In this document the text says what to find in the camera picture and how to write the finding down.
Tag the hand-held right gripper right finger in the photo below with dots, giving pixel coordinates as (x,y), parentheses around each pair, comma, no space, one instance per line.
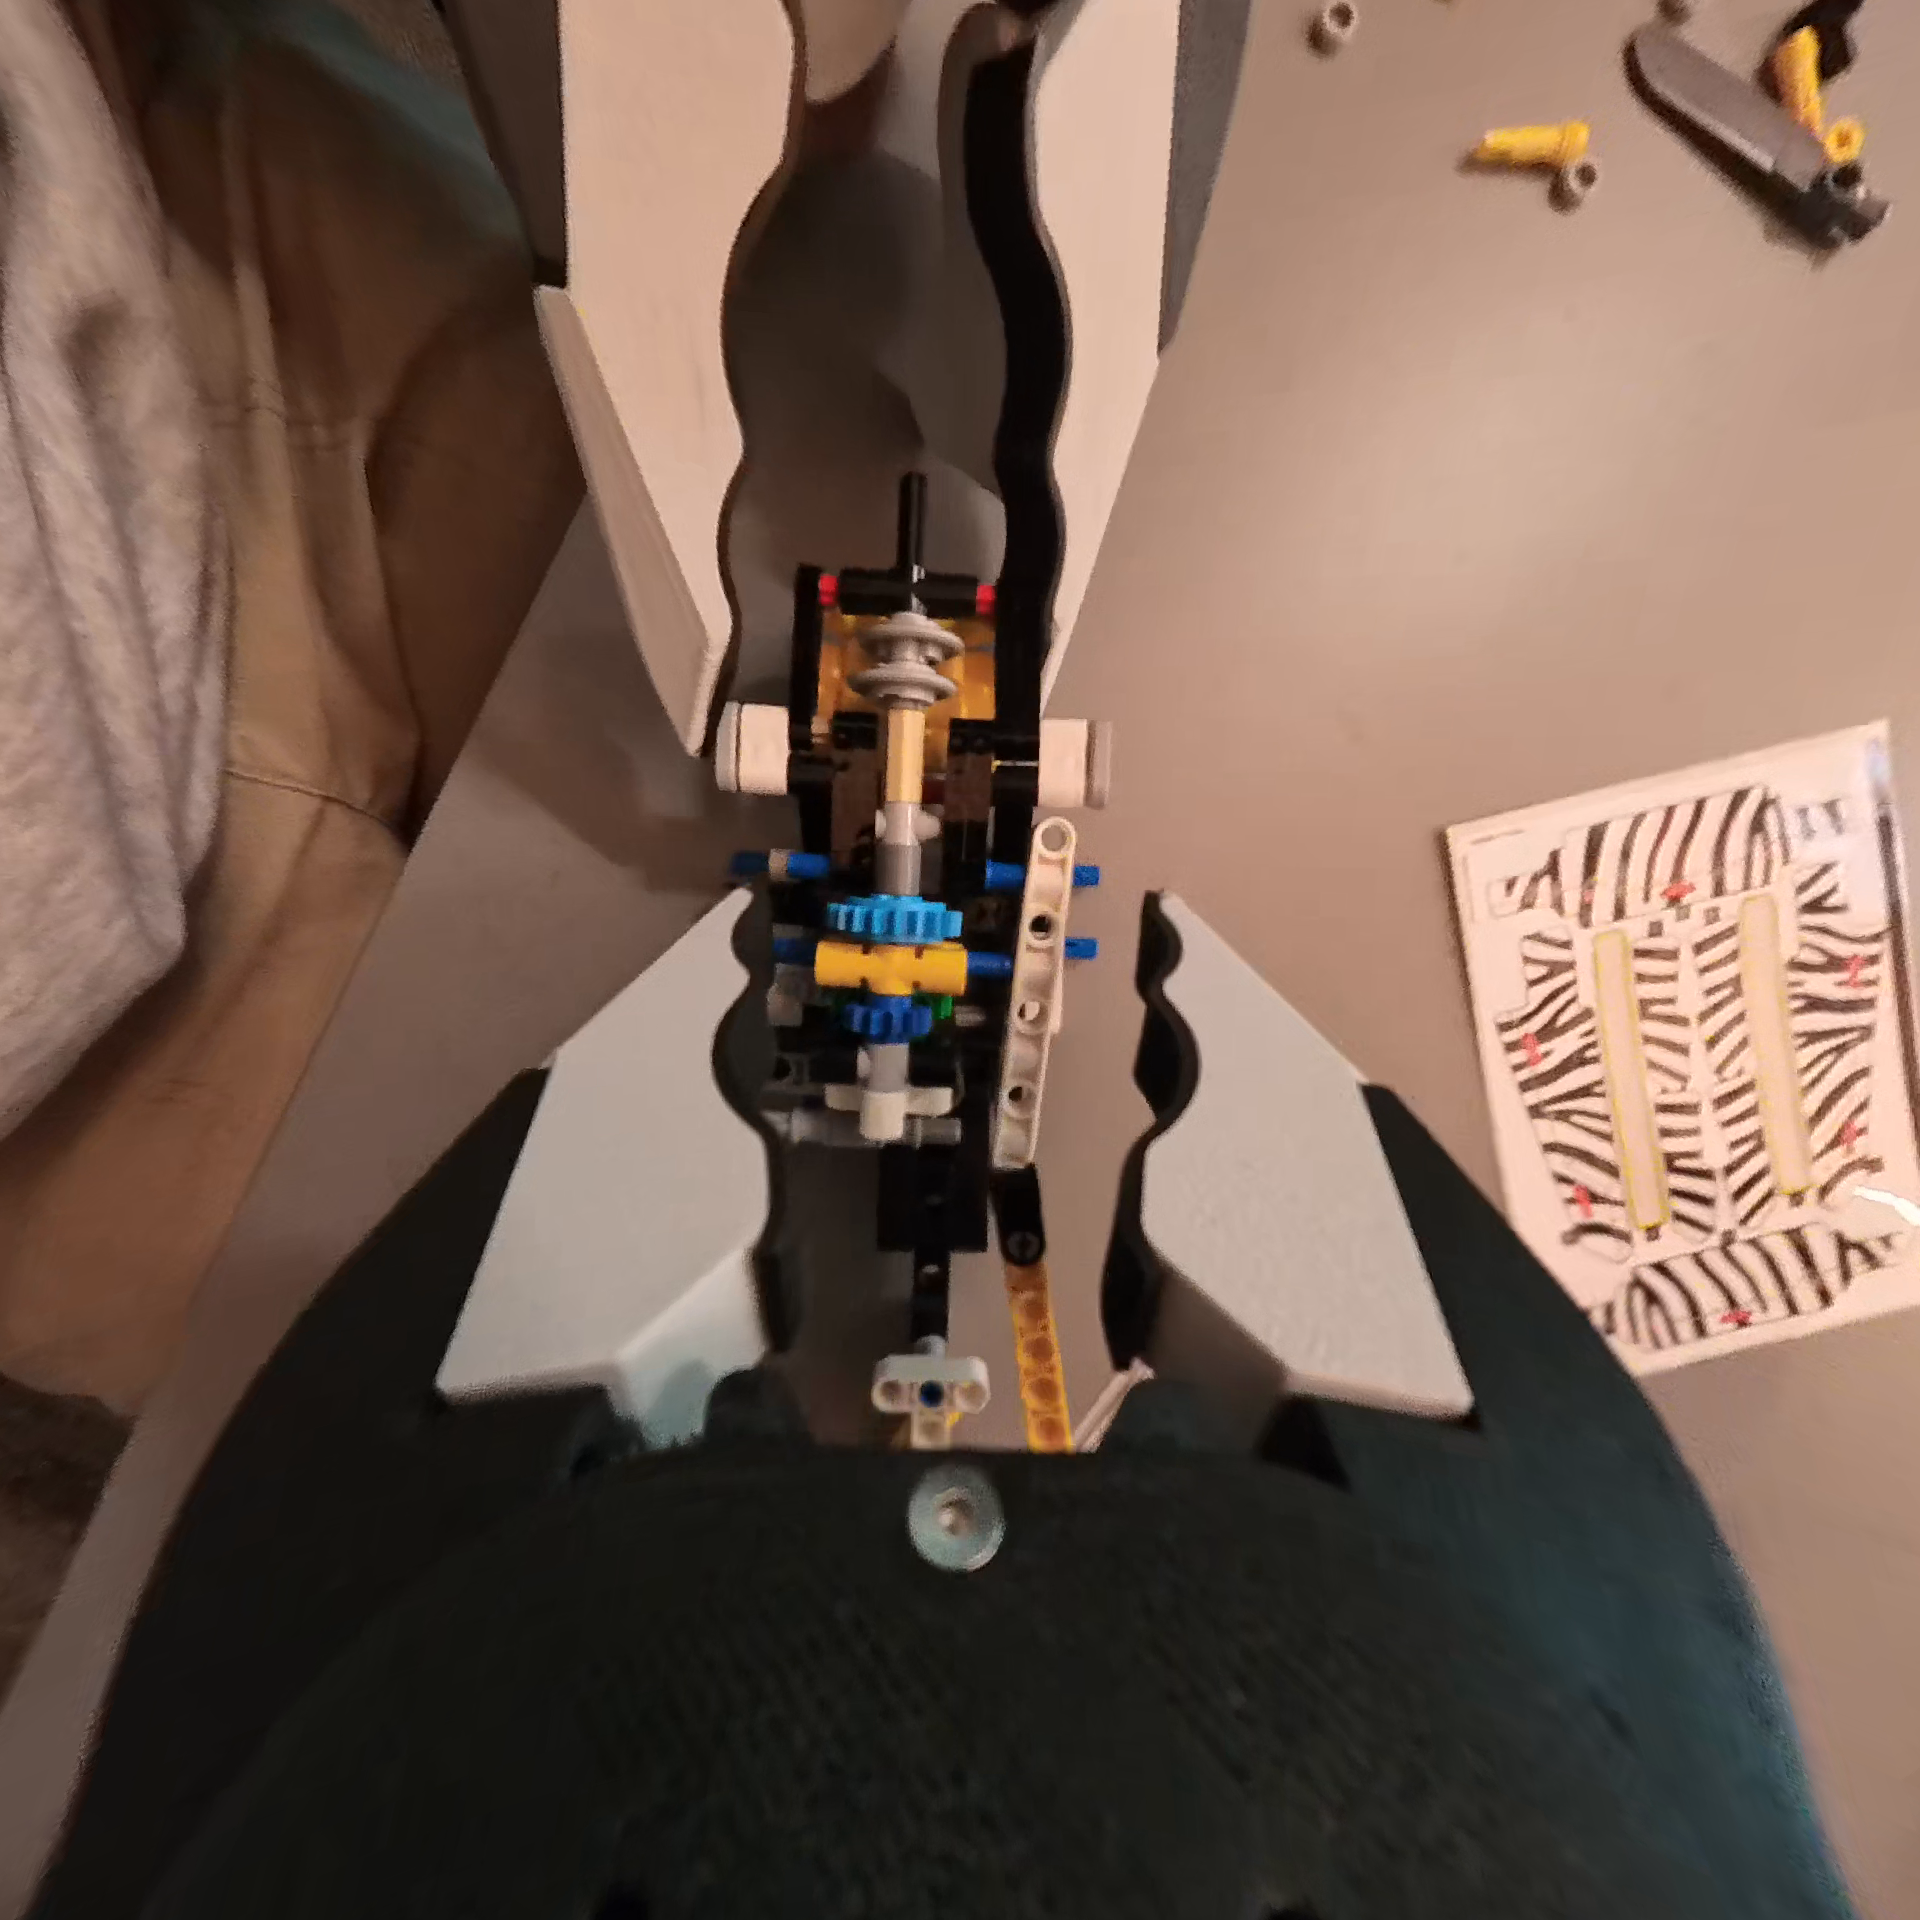
(1289,1230)

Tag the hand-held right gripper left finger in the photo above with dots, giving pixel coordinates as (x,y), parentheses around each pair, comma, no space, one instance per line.
(614,1200)

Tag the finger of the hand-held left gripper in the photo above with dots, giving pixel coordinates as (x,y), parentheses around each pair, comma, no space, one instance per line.
(1118,225)
(660,225)

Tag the lego gearbox model assembly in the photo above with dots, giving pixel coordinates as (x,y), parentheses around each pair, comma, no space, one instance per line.
(901,960)

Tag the small grey lego bush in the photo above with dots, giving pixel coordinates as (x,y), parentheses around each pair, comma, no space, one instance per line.
(1333,23)
(1576,181)

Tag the yellow lego pin connector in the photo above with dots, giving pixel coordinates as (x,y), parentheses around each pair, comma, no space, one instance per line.
(1522,142)

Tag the grey lego beam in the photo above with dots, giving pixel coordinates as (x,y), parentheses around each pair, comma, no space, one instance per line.
(1723,105)

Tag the short yellow lego pin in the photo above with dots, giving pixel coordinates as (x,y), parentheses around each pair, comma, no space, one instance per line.
(1797,75)
(1842,141)

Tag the zebra striped sticker sheet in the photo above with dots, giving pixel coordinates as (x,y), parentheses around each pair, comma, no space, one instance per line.
(1681,1049)

